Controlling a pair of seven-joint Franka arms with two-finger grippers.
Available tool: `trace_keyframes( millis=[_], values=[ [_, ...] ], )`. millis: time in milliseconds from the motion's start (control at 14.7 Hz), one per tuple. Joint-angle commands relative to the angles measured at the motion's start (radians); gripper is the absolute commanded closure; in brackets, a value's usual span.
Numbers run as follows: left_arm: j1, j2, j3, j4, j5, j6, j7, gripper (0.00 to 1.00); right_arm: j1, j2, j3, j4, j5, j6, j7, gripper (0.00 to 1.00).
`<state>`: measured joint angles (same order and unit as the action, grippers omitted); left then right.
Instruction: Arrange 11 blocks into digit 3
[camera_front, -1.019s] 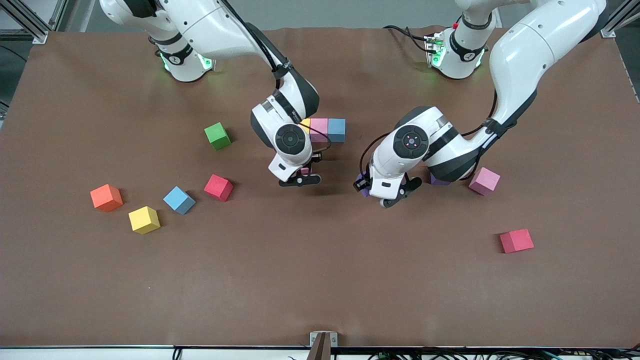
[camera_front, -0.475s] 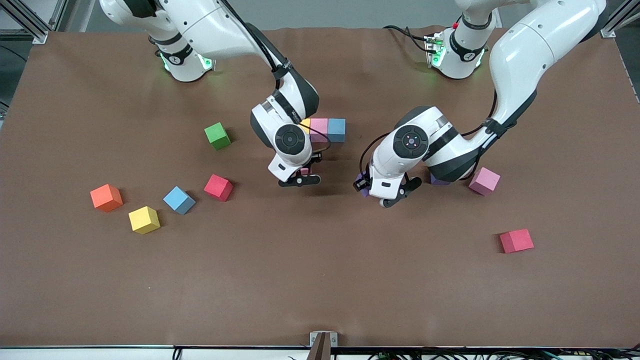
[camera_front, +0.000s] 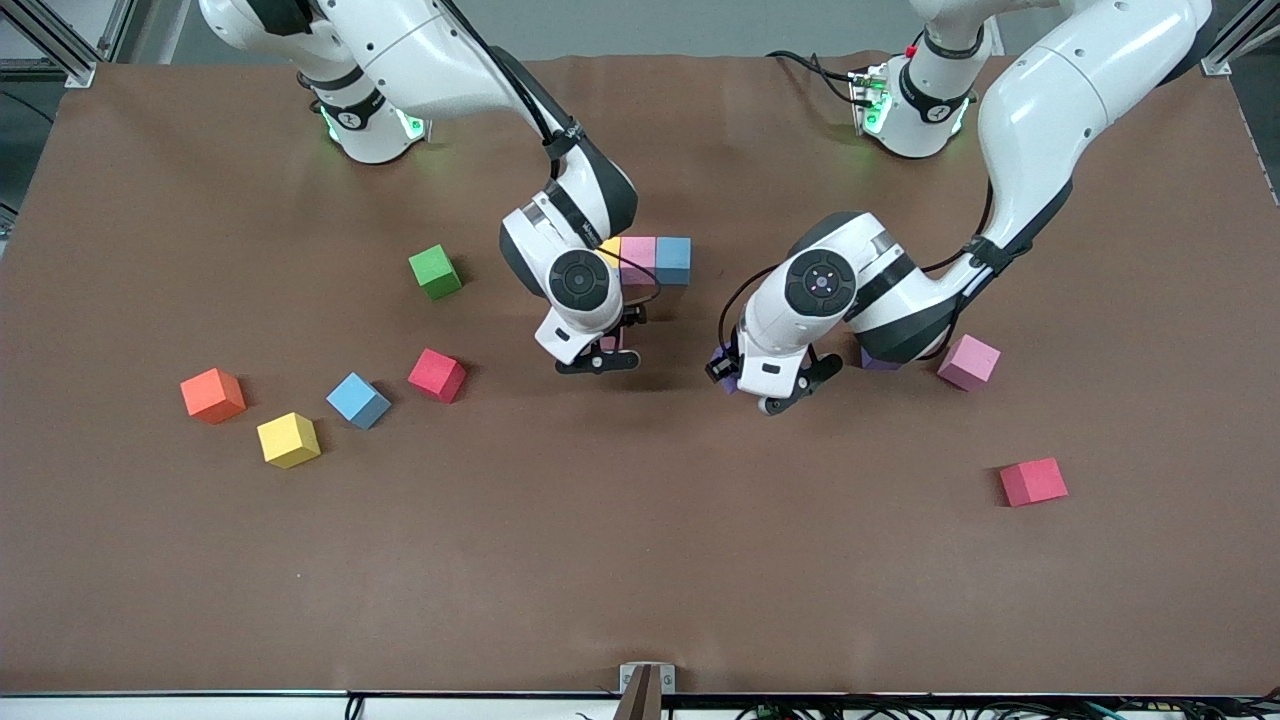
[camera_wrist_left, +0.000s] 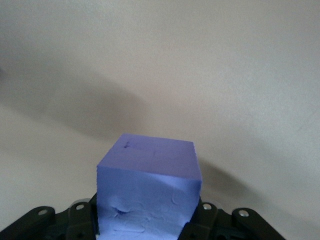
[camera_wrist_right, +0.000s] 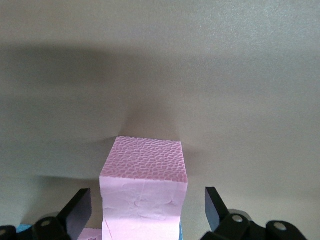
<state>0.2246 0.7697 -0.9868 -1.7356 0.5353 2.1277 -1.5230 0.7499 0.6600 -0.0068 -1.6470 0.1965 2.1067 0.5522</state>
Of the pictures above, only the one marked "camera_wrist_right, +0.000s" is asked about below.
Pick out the pink foam cube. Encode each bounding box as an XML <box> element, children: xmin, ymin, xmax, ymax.
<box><xmin>76</xmin><ymin>227</ymin><xmax>104</xmax><ymax>240</ymax></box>
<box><xmin>99</xmin><ymin>136</ymin><xmax>189</xmax><ymax>240</ymax></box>

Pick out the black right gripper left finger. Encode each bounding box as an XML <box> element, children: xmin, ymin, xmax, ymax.
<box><xmin>0</xmin><ymin>187</ymin><xmax>93</xmax><ymax>240</ymax></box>

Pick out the large table cover mat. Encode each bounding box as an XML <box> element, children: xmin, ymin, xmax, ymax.
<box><xmin>0</xmin><ymin>0</ymin><xmax>320</xmax><ymax>240</ymax></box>

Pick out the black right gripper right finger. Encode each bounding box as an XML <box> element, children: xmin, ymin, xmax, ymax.
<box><xmin>202</xmin><ymin>186</ymin><xmax>307</xmax><ymax>240</ymax></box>

